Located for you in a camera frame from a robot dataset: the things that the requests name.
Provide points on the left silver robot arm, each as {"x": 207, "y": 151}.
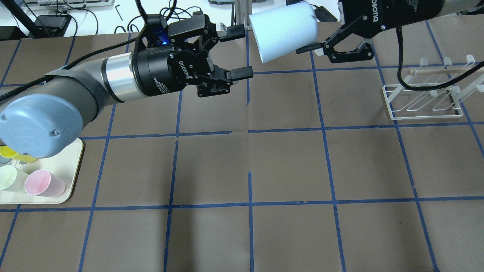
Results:
{"x": 42, "y": 117}

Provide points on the aluminium frame post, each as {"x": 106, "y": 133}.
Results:
{"x": 243, "y": 9}

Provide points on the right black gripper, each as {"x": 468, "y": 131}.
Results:
{"x": 393, "y": 13}

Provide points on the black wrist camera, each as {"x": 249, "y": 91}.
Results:
{"x": 154, "y": 33}

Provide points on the black power adapter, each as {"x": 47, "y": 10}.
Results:
{"x": 323, "y": 15}

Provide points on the white wire cup rack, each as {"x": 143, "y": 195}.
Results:
{"x": 444, "y": 103}

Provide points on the yellow cup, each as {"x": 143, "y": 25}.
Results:
{"x": 9, "y": 153}

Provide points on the cream plastic tray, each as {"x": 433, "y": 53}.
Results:
{"x": 64, "y": 165}

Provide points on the pale green cup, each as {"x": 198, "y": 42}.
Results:
{"x": 12, "y": 179}

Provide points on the light blue ikea cup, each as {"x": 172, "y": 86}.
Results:
{"x": 284, "y": 29}

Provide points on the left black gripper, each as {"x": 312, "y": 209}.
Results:
{"x": 155, "y": 70}

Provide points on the pink cup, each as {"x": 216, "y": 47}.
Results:
{"x": 45, "y": 184}

